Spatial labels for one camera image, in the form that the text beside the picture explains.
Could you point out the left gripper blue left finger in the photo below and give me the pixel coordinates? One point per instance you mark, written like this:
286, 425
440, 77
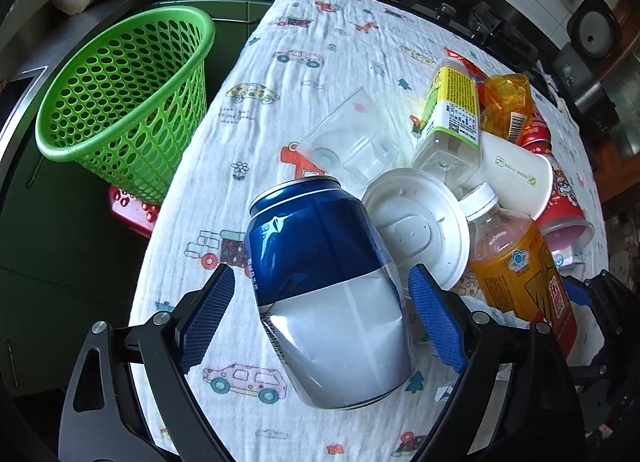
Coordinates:
205, 312

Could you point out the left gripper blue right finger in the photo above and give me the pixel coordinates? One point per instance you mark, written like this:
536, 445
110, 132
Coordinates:
440, 321

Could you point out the blue and silver can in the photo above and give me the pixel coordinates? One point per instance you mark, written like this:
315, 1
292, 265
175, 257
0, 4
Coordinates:
328, 294

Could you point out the white paper cup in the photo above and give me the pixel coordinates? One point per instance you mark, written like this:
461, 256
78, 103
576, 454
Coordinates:
521, 179

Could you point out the red cola can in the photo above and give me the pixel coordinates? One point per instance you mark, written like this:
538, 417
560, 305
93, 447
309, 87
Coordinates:
536, 136

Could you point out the orange snack packet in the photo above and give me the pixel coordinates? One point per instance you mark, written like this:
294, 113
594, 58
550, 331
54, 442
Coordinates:
464, 65

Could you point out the orange juice bottle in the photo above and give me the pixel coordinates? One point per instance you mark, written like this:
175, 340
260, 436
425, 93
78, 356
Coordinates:
514, 267

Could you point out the white plastic cup lid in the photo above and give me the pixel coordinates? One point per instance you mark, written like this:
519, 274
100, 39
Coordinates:
420, 222

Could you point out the red plastic stool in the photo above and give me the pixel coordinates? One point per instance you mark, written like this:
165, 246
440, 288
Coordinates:
138, 216

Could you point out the red instant noodle cup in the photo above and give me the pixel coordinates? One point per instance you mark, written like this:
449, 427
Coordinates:
563, 223

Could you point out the yellow-label clear bottle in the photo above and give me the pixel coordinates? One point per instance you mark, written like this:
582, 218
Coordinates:
448, 141

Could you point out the clear plastic cup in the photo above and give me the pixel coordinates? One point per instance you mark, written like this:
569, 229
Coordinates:
353, 143

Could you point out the yellow plastic wrapper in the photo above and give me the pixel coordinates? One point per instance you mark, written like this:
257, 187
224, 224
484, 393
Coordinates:
507, 105

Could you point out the green plastic mesh basket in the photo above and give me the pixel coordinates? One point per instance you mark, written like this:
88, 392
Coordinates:
127, 104

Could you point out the black countertop appliance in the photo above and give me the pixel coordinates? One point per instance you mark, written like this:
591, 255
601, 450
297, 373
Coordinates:
585, 91

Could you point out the white printed table cloth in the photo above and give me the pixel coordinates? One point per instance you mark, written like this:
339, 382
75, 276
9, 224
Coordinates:
301, 62

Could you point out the rice cooker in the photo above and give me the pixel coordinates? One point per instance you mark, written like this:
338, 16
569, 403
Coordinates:
593, 30

